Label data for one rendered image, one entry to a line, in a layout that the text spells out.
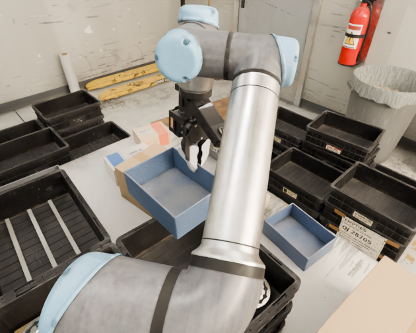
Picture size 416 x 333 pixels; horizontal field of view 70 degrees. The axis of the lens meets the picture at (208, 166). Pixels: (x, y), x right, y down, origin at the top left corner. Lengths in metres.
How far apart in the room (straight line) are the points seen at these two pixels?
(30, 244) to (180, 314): 0.79
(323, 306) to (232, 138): 0.74
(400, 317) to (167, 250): 0.61
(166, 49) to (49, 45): 3.51
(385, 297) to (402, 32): 2.47
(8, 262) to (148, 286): 0.75
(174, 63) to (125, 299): 0.33
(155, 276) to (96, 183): 1.06
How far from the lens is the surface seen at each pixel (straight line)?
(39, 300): 0.88
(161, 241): 0.95
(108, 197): 1.32
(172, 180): 0.78
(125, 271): 0.38
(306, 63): 3.41
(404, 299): 0.89
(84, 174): 1.48
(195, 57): 0.47
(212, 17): 0.59
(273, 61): 0.47
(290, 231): 1.17
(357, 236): 1.68
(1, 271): 1.06
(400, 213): 1.75
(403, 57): 3.08
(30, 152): 2.17
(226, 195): 0.38
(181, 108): 0.68
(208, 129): 0.61
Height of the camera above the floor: 1.58
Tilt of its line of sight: 39 degrees down
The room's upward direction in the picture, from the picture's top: straight up
